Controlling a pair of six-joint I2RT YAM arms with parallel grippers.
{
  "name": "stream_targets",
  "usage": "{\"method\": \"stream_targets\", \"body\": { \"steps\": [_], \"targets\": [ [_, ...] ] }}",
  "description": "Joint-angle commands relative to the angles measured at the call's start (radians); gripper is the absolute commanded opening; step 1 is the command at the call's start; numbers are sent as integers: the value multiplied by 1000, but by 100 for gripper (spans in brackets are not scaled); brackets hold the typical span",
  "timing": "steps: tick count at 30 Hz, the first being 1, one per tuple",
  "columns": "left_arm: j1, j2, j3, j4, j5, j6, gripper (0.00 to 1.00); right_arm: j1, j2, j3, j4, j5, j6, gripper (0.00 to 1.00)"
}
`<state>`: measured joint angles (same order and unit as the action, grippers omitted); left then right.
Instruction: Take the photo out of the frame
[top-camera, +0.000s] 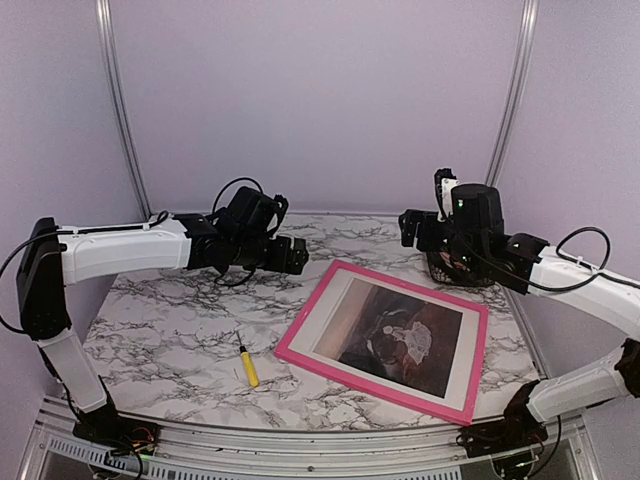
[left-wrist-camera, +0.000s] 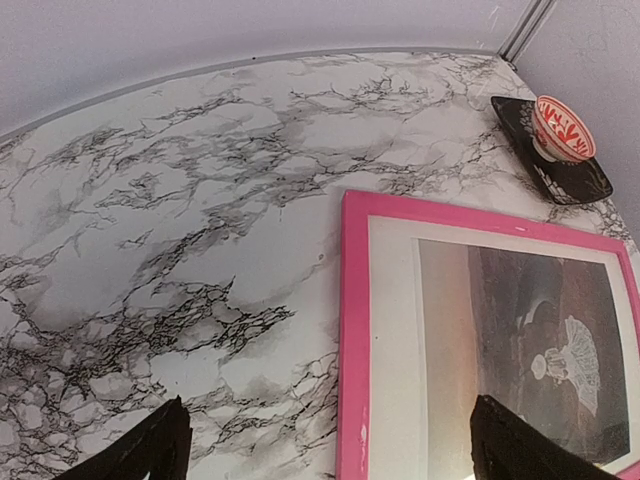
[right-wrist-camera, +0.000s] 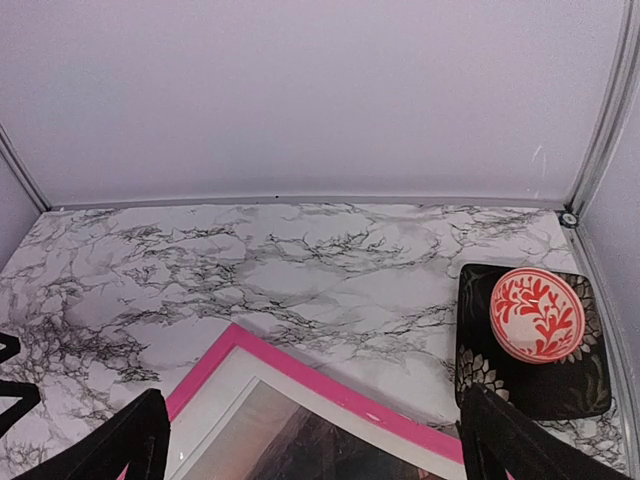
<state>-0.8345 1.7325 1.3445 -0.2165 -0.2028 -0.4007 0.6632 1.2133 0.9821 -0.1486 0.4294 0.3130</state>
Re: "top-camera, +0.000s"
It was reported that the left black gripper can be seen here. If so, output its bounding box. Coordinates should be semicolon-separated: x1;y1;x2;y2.
232;236;310;276

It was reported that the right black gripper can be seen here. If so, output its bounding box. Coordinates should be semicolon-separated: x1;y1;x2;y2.
399;210;482;274

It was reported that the pink wooden picture frame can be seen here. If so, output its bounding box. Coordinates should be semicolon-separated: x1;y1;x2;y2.
274;261;489;426

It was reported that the yellow handled screwdriver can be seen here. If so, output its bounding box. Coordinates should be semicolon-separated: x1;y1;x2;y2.
236;332;260;388

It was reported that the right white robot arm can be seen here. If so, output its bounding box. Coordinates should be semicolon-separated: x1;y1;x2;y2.
398;168;639;448

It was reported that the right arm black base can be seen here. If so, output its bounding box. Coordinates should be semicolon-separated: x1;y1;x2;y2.
456;418;549;458

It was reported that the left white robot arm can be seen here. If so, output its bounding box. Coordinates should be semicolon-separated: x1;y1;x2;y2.
11;186;309;445

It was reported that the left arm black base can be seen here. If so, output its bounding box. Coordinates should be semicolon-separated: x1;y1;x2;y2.
73;410;160;456

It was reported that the black patterned tray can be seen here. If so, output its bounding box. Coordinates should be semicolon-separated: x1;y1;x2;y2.
425;252;495;288

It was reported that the right aluminium corner post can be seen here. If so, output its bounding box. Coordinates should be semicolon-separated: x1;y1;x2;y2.
485;0;540;187

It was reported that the aluminium corner post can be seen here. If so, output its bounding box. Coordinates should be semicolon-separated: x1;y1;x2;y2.
485;0;540;187
95;0;152;218

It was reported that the aluminium front rail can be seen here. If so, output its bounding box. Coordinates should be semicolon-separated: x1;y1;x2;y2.
16;397;603;479

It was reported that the left aluminium corner post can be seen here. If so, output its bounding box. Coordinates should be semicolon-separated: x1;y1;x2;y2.
95;0;152;218

